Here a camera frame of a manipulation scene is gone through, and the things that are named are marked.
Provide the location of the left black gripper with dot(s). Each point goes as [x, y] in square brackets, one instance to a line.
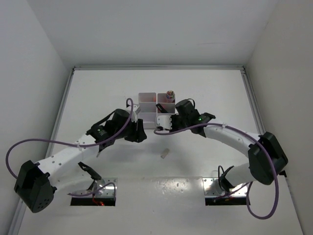
[138, 135]

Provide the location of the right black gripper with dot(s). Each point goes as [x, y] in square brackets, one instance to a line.
[173, 117]

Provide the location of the green black highlighter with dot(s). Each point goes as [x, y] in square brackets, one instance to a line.
[161, 109]

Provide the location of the clear tube of colored pens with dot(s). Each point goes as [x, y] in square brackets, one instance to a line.
[170, 96]

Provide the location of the grey eraser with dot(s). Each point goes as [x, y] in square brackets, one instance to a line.
[164, 153]

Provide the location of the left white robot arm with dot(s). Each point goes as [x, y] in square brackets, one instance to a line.
[37, 182]

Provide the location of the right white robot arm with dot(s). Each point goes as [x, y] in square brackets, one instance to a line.
[263, 151]

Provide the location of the right white organizer box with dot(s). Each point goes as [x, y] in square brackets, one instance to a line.
[170, 107]

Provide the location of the white organizer box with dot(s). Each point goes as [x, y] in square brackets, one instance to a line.
[170, 107]
[148, 110]

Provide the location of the left white organizer box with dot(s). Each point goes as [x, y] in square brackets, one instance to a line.
[148, 110]

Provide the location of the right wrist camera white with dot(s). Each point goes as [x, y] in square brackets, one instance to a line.
[164, 121]

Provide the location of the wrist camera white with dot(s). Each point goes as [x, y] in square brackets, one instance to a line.
[135, 113]
[164, 121]

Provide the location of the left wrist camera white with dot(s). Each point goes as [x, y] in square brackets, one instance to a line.
[135, 113]

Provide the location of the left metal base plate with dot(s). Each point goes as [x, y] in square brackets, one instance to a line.
[104, 188]

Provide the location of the metal base plate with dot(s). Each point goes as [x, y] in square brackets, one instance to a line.
[104, 188]
[212, 190]

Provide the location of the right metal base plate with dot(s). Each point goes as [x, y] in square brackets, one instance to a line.
[212, 190]

